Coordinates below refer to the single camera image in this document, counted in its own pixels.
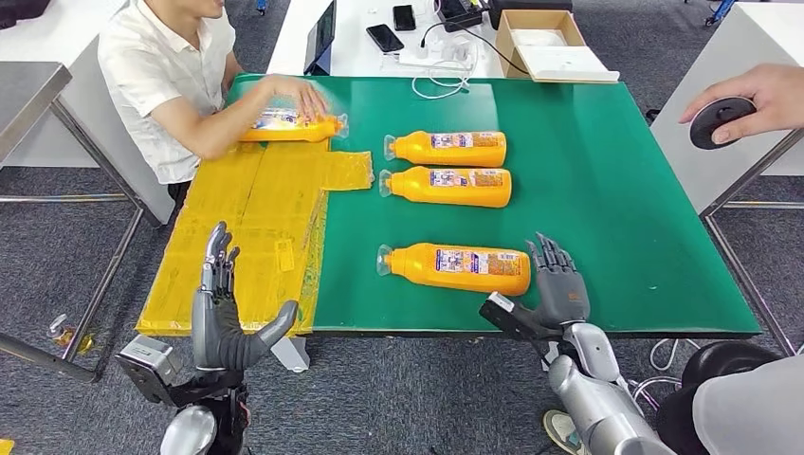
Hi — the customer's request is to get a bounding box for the white desk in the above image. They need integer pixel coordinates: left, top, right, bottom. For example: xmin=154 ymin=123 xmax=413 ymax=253
xmin=265 ymin=0 xmax=507 ymax=80

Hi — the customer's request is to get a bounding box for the green table mat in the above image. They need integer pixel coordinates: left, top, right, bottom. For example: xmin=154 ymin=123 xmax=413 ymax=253
xmin=226 ymin=73 xmax=764 ymax=338

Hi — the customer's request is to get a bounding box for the person's right hand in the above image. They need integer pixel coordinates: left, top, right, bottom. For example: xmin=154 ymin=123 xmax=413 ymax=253
xmin=254 ymin=74 xmax=331 ymax=125

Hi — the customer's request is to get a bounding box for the white padded packet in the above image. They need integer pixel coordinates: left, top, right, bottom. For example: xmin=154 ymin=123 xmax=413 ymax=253
xmin=511 ymin=28 xmax=570 ymax=49

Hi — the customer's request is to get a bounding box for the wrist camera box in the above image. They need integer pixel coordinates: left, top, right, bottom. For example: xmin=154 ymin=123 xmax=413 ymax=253
xmin=479 ymin=291 xmax=548 ymax=343
xmin=115 ymin=334 xmax=183 ymax=407

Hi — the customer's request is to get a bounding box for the white floor cable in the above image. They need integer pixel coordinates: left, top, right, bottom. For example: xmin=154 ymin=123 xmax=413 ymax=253
xmin=648 ymin=338 xmax=702 ymax=373

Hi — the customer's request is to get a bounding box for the white table leg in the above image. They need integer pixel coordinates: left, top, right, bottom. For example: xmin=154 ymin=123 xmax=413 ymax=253
xmin=269 ymin=337 xmax=312 ymax=374
xmin=539 ymin=338 xmax=570 ymax=373

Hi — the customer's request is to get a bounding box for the yellow floor hook item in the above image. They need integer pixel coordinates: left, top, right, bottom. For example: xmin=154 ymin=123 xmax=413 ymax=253
xmin=45 ymin=314 xmax=96 ymax=356

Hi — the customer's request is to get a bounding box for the yellow taped cardboard sheet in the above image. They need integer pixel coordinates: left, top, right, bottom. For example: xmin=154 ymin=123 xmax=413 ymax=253
xmin=135 ymin=122 xmax=376 ymax=338

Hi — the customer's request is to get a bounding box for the person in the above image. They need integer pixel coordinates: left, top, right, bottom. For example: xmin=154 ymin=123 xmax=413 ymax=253
xmin=97 ymin=0 xmax=331 ymax=202
xmin=656 ymin=63 xmax=804 ymax=455

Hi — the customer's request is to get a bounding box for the open cardboard box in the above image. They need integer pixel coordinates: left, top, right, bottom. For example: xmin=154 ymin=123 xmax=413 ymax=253
xmin=495 ymin=9 xmax=622 ymax=84

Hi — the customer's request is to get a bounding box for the black cable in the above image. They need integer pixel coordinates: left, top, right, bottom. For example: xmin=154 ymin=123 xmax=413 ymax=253
xmin=419 ymin=20 xmax=532 ymax=78

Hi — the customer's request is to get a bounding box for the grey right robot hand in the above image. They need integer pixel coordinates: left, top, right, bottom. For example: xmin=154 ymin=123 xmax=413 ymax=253
xmin=526 ymin=232 xmax=592 ymax=331

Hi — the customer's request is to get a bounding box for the white box lid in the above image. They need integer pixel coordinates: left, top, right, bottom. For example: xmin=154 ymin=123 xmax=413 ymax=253
xmin=516 ymin=45 xmax=621 ymax=82

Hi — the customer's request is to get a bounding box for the orange detergent bottle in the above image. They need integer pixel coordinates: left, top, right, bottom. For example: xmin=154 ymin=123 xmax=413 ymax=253
xmin=238 ymin=106 xmax=350 ymax=144
xmin=383 ymin=130 xmax=508 ymax=169
xmin=375 ymin=242 xmax=533 ymax=298
xmin=378 ymin=165 xmax=513 ymax=209

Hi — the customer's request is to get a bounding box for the worn sneaker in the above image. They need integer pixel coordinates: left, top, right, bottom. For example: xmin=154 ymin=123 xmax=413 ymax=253
xmin=542 ymin=409 xmax=589 ymax=455

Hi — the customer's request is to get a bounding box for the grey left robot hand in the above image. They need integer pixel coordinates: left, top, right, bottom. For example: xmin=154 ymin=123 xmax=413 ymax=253
xmin=191 ymin=221 xmax=301 ymax=373

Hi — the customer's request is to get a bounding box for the dark tablet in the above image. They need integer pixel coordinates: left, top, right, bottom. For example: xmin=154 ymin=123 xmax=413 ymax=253
xmin=302 ymin=0 xmax=338 ymax=77

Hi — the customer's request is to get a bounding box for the person's hand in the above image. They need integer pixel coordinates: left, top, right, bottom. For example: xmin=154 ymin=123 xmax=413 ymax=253
xmin=678 ymin=63 xmax=804 ymax=147

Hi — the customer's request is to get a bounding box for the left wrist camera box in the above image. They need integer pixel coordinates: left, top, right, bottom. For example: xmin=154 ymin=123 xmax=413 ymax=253
xmin=115 ymin=334 xmax=183 ymax=407

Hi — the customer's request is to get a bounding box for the black bag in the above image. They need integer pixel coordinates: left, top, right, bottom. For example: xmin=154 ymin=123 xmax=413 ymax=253
xmin=0 ymin=0 xmax=50 ymax=29

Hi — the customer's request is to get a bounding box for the black stool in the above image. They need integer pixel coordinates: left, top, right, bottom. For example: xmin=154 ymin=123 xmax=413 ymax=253
xmin=630 ymin=340 xmax=783 ymax=416

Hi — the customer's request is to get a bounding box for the round handheld controller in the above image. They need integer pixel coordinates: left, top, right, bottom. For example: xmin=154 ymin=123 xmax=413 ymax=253
xmin=688 ymin=96 xmax=758 ymax=152

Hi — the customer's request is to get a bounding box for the black charger device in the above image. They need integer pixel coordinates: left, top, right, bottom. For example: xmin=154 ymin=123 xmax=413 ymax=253
xmin=437 ymin=0 xmax=484 ymax=32

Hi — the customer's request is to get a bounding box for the blue metal frame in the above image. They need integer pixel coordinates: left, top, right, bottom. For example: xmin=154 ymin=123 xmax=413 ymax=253
xmin=704 ymin=0 xmax=735 ymax=27

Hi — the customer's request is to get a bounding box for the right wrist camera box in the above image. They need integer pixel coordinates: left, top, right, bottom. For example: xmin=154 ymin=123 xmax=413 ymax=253
xmin=479 ymin=291 xmax=548 ymax=343

